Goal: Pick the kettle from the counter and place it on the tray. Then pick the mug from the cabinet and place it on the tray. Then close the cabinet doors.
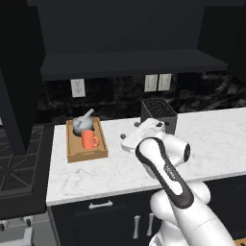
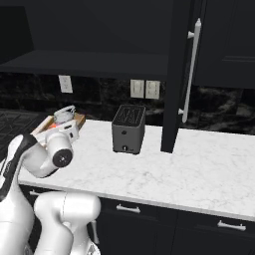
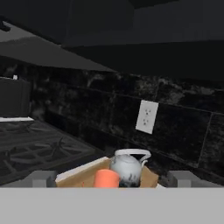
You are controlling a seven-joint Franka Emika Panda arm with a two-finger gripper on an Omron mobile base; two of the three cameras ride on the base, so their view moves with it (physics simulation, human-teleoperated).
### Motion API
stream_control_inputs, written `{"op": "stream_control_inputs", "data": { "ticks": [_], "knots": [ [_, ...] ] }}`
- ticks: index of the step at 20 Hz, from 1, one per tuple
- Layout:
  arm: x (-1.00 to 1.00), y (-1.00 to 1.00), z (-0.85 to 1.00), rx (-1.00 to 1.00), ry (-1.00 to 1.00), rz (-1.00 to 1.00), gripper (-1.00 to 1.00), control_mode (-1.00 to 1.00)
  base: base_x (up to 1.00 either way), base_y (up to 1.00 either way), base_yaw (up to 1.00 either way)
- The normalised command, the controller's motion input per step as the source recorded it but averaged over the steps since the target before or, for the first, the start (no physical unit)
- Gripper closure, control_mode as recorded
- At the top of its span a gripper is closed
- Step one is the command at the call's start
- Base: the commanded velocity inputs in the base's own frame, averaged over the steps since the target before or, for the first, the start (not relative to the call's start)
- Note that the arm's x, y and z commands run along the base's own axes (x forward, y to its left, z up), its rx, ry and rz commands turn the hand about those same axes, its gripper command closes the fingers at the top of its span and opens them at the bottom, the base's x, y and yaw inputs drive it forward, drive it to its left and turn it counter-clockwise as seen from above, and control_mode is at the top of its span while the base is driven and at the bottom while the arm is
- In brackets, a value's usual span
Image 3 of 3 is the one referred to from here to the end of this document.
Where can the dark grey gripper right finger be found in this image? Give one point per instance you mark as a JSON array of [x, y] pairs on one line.
[[183, 179]]

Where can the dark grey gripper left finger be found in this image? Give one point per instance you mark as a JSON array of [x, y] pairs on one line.
[[40, 179]]

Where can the wooden tray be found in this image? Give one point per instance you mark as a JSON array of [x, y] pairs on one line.
[[78, 178]]

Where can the white kettle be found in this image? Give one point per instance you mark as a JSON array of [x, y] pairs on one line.
[[127, 166]]

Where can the black hob with grates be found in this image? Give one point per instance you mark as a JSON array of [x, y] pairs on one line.
[[35, 145]]

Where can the orange cup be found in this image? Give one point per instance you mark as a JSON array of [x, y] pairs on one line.
[[106, 178]]

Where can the dark grey range hood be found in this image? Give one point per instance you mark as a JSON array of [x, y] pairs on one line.
[[43, 54]]

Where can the white wall socket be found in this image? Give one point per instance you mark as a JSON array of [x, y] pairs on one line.
[[147, 116]]

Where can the dark wall cabinet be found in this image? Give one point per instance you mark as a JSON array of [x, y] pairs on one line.
[[151, 35]]

